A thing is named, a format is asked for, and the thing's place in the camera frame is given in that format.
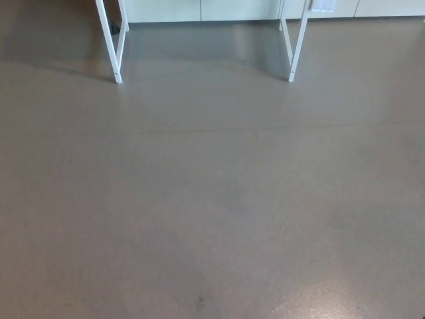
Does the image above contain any white table leg frame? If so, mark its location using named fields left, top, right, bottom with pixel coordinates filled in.
left=278, top=0, right=313, bottom=83
left=95, top=0, right=129, bottom=84

